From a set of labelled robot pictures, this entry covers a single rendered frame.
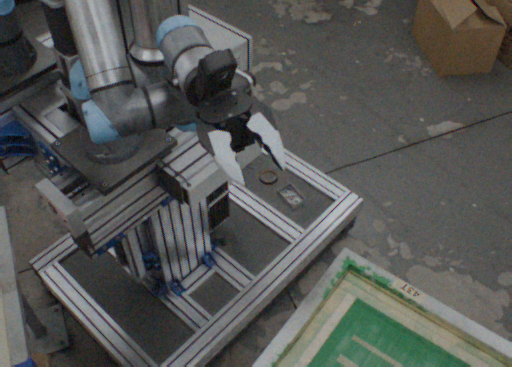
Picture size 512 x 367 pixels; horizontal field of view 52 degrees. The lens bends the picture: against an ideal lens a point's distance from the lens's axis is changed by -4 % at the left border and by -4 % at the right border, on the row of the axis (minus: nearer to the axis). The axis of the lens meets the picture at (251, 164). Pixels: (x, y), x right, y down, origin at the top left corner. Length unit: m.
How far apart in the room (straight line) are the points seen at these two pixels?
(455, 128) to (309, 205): 1.22
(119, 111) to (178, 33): 0.16
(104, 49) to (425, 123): 2.65
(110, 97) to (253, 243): 1.57
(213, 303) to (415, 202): 1.23
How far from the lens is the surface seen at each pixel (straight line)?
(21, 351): 1.37
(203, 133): 0.70
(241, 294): 2.22
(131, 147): 1.26
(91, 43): 0.91
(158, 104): 0.90
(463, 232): 2.86
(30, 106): 1.65
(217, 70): 0.68
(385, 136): 3.20
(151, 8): 1.09
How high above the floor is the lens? 2.16
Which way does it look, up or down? 47 degrees down
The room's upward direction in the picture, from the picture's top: straight up
